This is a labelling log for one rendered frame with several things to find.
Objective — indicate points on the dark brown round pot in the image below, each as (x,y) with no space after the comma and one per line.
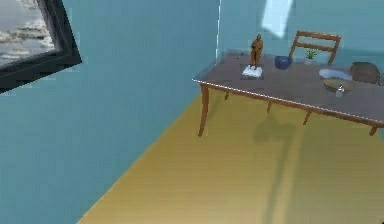
(364,72)

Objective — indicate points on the brown wooden slat chair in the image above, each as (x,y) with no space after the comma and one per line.
(315,41)

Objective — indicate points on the small grey shaker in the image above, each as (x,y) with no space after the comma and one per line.
(339,91)

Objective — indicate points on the black framed wall picture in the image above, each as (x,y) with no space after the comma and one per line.
(23,33)

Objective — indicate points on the dark blue bowl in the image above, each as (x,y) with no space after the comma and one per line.
(283,62)

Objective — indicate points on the grey top wooden table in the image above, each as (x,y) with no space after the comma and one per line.
(293,90)

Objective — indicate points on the tan bread loaf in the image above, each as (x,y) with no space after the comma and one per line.
(336,84)

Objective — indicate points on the small green potted plant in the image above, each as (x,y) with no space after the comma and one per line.
(310,56)

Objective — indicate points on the white open book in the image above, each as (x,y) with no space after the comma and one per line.
(252,71)

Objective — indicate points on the white oval plate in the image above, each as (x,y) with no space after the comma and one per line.
(334,73)

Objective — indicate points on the brown human figure statue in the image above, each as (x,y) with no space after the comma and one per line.
(256,50)

